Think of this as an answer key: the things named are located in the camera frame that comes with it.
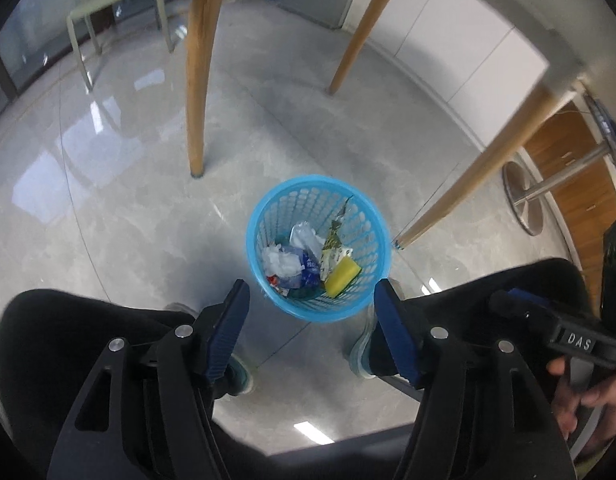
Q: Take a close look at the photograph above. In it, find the wooden table leg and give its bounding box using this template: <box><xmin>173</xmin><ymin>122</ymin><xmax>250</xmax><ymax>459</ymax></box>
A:
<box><xmin>395</xmin><ymin>80</ymin><xmax>569</xmax><ymax>253</ymax></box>
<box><xmin>184</xmin><ymin>0</ymin><xmax>236</xmax><ymax>180</ymax></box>
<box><xmin>327</xmin><ymin>0</ymin><xmax>413</xmax><ymax>96</ymax></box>

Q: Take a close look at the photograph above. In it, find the round white table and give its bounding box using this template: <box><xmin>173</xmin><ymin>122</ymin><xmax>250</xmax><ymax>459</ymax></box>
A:
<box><xmin>338</xmin><ymin>0</ymin><xmax>550</xmax><ymax>147</ymax></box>

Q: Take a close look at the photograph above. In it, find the blue white packet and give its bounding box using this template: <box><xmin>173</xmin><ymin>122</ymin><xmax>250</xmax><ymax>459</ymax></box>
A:
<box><xmin>300</xmin><ymin>250</ymin><xmax>323</xmax><ymax>286</ymax></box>

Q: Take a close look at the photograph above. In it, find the metal pedestal stand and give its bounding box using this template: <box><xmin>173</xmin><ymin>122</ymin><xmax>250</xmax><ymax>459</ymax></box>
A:
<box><xmin>502</xmin><ymin>140</ymin><xmax>611</xmax><ymax>237</ymax></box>

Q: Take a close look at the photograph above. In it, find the green gold snack wrapper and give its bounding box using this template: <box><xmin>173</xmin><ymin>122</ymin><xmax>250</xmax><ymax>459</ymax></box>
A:
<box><xmin>320</xmin><ymin>195</ymin><xmax>356</xmax><ymax>281</ymax></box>

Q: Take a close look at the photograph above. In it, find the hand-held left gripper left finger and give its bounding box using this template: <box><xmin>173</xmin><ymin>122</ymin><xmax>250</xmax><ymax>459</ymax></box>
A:
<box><xmin>48</xmin><ymin>279</ymin><xmax>251</xmax><ymax>480</ymax></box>

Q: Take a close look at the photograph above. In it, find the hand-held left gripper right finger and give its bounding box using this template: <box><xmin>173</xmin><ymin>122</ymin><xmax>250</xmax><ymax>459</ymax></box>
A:
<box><xmin>374</xmin><ymin>279</ymin><xmax>578</xmax><ymax>480</ymax></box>

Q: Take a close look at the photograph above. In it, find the yellow sponge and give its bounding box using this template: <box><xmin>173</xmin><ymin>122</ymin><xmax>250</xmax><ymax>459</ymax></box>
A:
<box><xmin>324</xmin><ymin>256</ymin><xmax>363</xmax><ymax>297</ymax></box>

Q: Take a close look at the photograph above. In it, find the person's right hand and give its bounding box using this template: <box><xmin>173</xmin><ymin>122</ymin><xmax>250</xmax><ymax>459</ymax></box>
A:
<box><xmin>547</xmin><ymin>359</ymin><xmax>616</xmax><ymax>443</ymax></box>

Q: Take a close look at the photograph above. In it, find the brown wooden cabinet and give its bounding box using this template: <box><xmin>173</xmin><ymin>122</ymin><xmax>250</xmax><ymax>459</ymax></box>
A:
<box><xmin>520</xmin><ymin>105</ymin><xmax>616</xmax><ymax>286</ymax></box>

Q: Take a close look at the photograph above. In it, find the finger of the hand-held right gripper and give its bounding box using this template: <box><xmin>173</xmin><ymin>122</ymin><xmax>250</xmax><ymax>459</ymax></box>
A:
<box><xmin>488</xmin><ymin>287</ymin><xmax>557</xmax><ymax>334</ymax></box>

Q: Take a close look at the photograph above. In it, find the white crumpled tissue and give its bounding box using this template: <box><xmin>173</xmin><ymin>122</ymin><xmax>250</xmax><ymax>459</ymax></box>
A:
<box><xmin>262</xmin><ymin>244</ymin><xmax>301</xmax><ymax>278</ymax></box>

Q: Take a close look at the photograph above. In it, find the blue plastic basket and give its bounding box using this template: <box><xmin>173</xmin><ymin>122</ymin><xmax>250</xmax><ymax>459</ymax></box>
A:
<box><xmin>245</xmin><ymin>175</ymin><xmax>393</xmax><ymax>322</ymax></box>

